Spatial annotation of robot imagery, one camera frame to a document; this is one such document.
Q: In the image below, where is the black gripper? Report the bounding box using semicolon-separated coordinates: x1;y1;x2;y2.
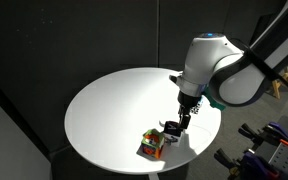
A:
178;92;201;129

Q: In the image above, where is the black white teal cube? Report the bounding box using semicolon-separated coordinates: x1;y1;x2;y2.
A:
163;121;185;147

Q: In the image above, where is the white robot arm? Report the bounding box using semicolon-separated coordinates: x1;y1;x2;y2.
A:
170;0;288;129

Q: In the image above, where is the blue topped patterned cube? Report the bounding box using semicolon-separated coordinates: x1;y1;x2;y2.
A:
190;98;203;114

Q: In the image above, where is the orange green picture cube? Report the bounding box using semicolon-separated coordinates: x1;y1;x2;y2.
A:
141;129;165;159

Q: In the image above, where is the round white table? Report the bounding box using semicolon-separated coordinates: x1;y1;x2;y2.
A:
64;68;221;180

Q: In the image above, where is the purple clamp lower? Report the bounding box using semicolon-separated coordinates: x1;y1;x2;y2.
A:
214;149;280;180

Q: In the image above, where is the purple clamp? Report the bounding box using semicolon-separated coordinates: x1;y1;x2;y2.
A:
238;122;288;146
214;149;280;180

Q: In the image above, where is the purple clamp upper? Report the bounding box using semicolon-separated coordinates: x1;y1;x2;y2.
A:
238;122;288;146

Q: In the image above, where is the wooden chair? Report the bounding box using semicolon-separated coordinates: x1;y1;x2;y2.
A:
272;67;288;99

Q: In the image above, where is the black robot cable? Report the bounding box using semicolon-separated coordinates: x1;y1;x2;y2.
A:
230;37;288;109

